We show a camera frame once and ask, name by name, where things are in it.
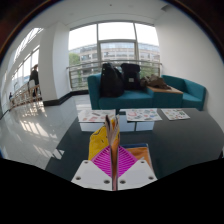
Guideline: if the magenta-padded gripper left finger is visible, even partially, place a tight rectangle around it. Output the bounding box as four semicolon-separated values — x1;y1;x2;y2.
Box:
70;145;113;192

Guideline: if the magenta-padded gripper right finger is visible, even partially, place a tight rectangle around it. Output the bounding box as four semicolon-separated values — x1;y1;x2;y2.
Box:
116;145;159;192

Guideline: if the printed magazine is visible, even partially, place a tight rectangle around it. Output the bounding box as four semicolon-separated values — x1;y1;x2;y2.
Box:
77;108;117;124
160;107;191;122
124;107;164;123

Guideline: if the teal sofa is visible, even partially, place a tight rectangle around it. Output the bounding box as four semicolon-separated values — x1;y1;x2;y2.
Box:
86;72;207;112

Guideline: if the wooden sofa table top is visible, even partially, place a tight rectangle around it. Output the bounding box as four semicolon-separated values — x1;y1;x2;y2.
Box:
146;85;185;95

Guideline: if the brown jacket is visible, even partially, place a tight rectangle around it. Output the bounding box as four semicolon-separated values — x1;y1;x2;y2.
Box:
139;74;172;91

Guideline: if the large black backpack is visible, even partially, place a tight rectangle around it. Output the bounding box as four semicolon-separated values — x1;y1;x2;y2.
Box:
98;62;126;99

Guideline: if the black backpack with label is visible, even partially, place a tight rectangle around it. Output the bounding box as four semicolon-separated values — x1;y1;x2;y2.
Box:
120;62;142;92

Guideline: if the metal window railing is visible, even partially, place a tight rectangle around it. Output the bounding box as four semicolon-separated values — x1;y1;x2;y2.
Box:
66;59;163;92

